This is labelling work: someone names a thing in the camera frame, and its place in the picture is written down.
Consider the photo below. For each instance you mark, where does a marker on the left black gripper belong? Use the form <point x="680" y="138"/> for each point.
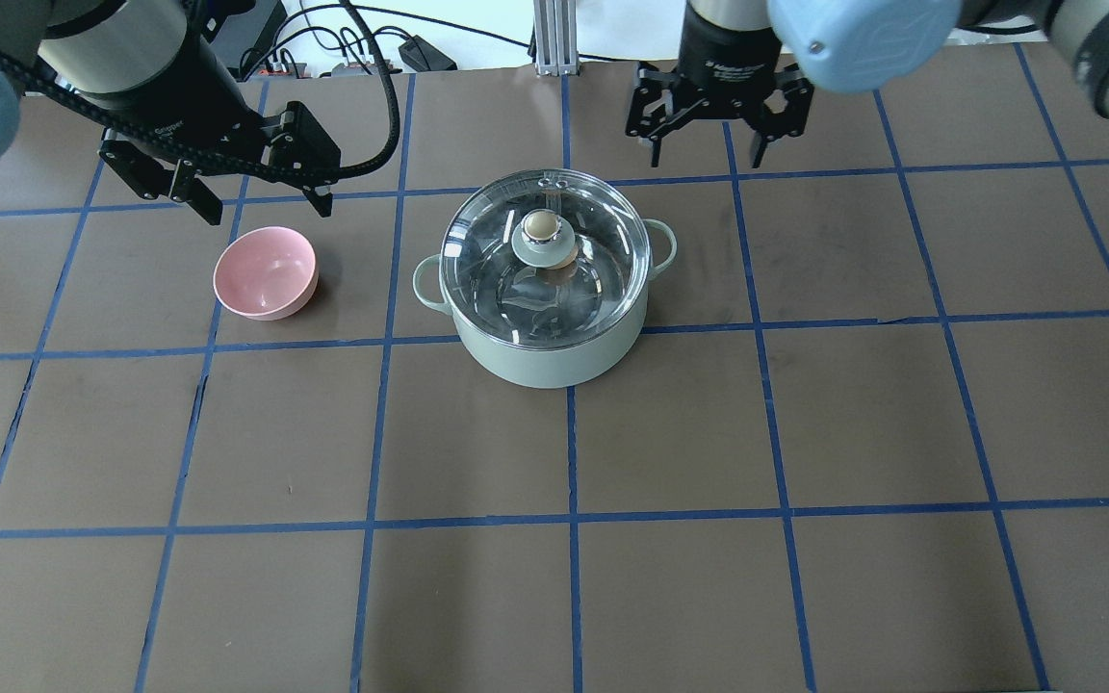
<point x="191" y="104"/>

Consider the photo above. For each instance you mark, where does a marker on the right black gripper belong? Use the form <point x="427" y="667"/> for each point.
<point x="726" y="48"/>

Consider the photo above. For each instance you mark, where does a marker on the glass pot lid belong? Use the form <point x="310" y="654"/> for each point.
<point x="529" y="220"/>

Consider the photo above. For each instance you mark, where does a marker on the brown egg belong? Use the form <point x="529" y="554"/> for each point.
<point x="562" y="272"/>

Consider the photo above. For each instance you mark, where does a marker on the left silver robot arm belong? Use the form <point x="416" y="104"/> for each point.
<point x="36" y="54"/>

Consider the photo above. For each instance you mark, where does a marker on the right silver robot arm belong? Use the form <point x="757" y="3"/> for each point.
<point x="859" y="46"/>

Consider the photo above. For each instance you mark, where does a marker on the pale green steel pot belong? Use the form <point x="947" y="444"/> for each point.
<point x="558" y="368"/>

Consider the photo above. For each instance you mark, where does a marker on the pink bowl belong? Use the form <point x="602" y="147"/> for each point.
<point x="268" y="274"/>

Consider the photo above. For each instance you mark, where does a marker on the black power brick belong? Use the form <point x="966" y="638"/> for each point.
<point x="244" y="29"/>

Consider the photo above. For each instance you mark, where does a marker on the aluminium frame post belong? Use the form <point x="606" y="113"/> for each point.
<point x="554" y="38"/>

